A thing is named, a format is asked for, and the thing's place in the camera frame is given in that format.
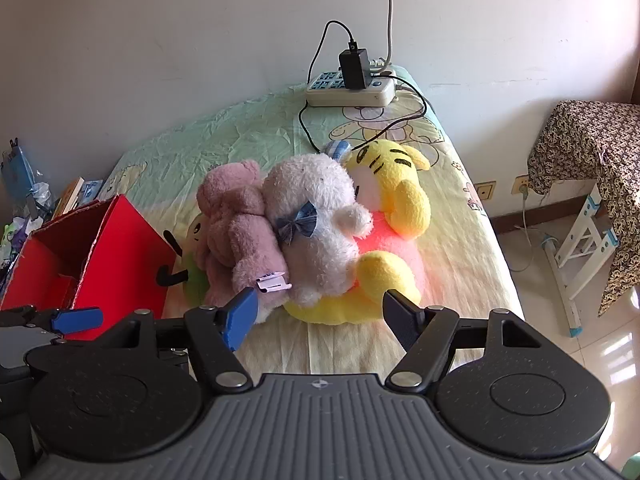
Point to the green cartoon bed sheet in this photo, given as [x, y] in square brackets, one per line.
[200, 140]

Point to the white step stool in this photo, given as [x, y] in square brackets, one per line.
[575, 240]

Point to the tan book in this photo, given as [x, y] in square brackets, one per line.
[67, 197]

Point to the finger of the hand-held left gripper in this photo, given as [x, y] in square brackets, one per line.
[77, 319]

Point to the wall socket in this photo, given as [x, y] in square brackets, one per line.
[485, 190]
[522, 184]

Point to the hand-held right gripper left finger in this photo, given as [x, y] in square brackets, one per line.
[240, 320]

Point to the green plush toy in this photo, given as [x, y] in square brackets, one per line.
[195, 285]

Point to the white plush rabbit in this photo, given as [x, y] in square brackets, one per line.
[320, 210]

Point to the patterned cloth-covered table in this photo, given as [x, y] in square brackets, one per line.
[590, 140]

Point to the blue plastic bag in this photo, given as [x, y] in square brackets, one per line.
[17, 165]

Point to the black charger adapter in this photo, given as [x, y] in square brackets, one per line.
[352, 67]

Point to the blue book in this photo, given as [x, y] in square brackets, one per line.
[92, 190]

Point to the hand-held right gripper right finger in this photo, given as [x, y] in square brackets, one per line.
[400, 317]

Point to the yellow plush tiger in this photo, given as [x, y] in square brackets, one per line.
[405, 200]

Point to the white power strip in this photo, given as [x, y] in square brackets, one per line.
[330, 93]

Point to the red cardboard box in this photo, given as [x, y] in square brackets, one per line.
[125, 260]

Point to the clear plastic bag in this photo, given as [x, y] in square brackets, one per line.
[40, 195]

